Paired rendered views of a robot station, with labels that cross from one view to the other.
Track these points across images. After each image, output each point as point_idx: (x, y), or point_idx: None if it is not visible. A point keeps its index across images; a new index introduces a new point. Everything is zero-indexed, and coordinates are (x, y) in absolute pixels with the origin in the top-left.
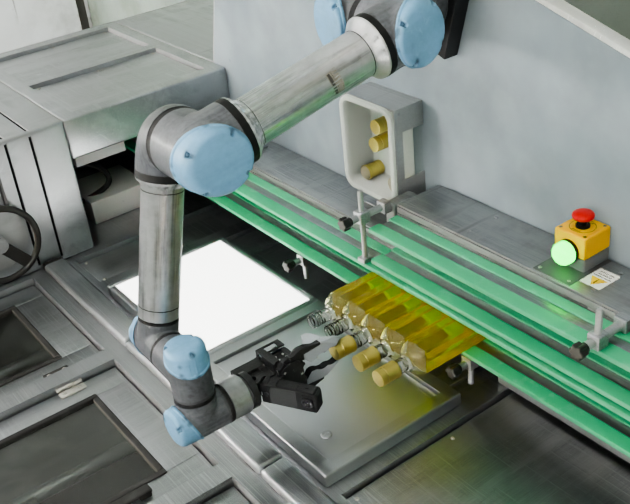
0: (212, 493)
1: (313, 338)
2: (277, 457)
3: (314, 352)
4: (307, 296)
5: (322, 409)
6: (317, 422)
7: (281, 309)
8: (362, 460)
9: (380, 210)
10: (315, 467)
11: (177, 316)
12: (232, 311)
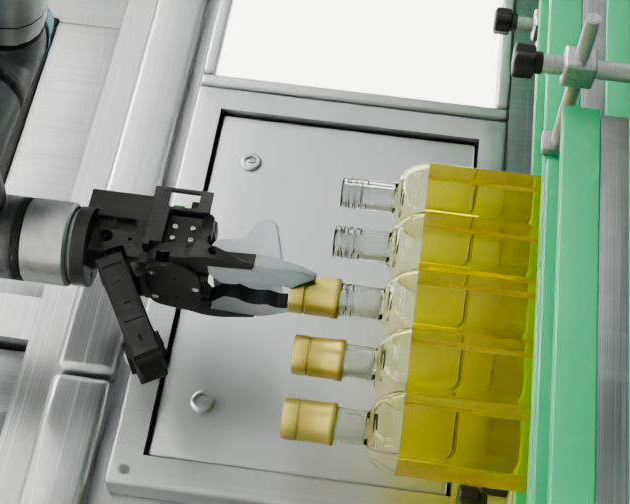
0: None
1: (265, 243)
2: (101, 372)
3: (234, 274)
4: (498, 99)
5: (254, 347)
6: (219, 365)
7: (431, 90)
8: (197, 500)
9: None
10: (112, 449)
11: (16, 41)
12: (361, 31)
